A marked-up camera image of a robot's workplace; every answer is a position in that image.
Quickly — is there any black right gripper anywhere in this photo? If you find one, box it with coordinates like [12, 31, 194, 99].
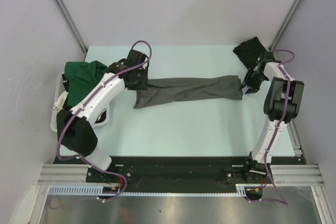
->
[239, 68, 267, 94]

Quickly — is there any grey t-shirt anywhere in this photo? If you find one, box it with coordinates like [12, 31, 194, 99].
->
[134, 76, 243, 109]

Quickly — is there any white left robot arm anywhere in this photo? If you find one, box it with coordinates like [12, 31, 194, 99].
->
[57, 49, 151, 182]

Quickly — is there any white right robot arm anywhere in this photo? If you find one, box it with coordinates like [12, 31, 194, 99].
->
[240, 51, 305, 183]

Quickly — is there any folded black t-shirt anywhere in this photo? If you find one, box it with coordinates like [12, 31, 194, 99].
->
[233, 37, 266, 69]

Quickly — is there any green t-shirt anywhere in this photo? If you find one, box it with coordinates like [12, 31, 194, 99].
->
[64, 61, 108, 107]

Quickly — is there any black t-shirt in basket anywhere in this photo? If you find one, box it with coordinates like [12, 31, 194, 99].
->
[61, 73, 71, 111]

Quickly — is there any white plastic laundry basket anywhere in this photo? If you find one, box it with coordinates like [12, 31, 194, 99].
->
[49, 73, 111, 132]

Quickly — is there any white printed t-shirt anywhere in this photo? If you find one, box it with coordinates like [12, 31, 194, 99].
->
[52, 91, 66, 114]

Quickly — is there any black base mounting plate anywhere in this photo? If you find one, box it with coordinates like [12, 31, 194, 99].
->
[54, 155, 307, 193]

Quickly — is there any aluminium frame rail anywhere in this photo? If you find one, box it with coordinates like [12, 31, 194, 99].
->
[38, 164, 324, 187]

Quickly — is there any white slotted cable duct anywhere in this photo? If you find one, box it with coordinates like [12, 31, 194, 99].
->
[48, 185, 255, 197]

